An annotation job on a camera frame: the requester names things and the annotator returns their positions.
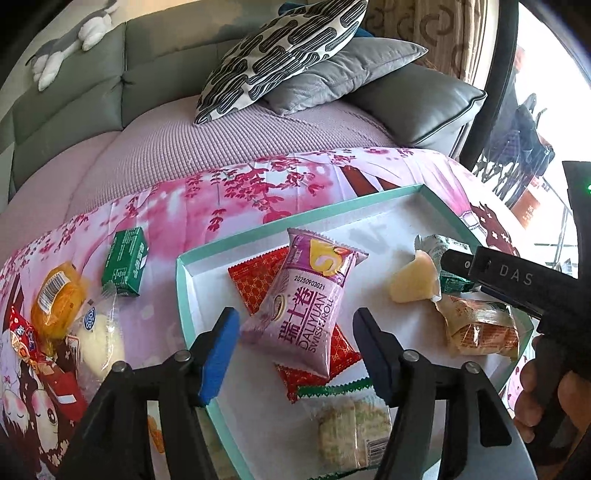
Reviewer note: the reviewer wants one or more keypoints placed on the pink knitted sofa cover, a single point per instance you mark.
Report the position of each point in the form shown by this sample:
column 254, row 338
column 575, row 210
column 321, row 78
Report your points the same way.
column 163, row 144

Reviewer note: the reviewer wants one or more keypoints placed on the black white patterned pillow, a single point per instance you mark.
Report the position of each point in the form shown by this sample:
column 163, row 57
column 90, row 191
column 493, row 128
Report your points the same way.
column 282, row 48

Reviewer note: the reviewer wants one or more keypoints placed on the green snack box packet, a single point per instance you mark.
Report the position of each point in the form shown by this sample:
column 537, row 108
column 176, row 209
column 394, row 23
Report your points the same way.
column 125, row 261

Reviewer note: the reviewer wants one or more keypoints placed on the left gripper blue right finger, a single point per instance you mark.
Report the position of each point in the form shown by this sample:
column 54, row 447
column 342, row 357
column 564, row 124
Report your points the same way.
column 380, row 351

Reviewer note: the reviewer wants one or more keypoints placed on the red patterned snack packet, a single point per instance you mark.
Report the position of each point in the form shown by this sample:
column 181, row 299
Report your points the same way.
column 253, row 279

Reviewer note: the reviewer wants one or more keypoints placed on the teal-rimmed white tray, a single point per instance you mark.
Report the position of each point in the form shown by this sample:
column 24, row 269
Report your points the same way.
column 265, row 435

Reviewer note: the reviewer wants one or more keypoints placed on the grey cushion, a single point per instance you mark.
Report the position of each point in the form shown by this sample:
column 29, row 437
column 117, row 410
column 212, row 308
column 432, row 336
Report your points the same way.
column 361, row 61

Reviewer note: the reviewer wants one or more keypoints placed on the clear packet green-edged biscuit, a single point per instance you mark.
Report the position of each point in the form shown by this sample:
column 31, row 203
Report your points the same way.
column 353, row 427

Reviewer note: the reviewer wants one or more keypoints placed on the clear packet steamed cake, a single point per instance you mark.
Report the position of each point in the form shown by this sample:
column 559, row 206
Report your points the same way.
column 96, row 340

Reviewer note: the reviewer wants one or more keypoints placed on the pink cartoon printed cloth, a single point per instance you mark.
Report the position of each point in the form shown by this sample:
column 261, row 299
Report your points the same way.
column 181, row 214

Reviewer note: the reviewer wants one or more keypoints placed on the orange jelly packet with barcode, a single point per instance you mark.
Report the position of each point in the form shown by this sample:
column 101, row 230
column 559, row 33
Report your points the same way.
column 57, row 303

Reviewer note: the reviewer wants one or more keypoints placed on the pink Swiss roll packet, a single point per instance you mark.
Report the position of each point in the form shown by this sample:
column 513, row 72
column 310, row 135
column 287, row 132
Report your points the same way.
column 295, row 322

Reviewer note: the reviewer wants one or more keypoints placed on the beige patterned curtain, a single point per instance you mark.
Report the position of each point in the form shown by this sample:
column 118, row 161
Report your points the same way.
column 459, row 34

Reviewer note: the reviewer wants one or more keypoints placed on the red cartoon snack packet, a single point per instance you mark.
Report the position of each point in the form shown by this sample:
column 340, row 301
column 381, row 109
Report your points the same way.
column 61, row 386

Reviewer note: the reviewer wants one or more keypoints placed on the orange beige cake packet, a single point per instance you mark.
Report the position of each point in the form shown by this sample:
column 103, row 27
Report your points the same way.
column 478, row 327

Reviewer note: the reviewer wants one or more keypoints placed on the pale yellow wedge snack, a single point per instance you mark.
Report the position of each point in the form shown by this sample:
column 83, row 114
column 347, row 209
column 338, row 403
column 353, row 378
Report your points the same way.
column 418, row 280

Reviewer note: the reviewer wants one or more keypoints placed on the grey white plush cat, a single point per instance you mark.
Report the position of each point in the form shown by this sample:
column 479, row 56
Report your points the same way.
column 88, row 32

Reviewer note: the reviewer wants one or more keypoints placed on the grey sofa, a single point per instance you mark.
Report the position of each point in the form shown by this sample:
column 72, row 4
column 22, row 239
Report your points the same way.
column 167, row 56

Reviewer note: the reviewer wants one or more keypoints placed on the person's right hand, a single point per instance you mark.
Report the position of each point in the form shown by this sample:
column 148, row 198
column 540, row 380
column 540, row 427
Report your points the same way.
column 557, row 355

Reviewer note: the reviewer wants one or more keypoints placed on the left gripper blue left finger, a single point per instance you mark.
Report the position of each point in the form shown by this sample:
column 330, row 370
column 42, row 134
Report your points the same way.
column 214, row 350

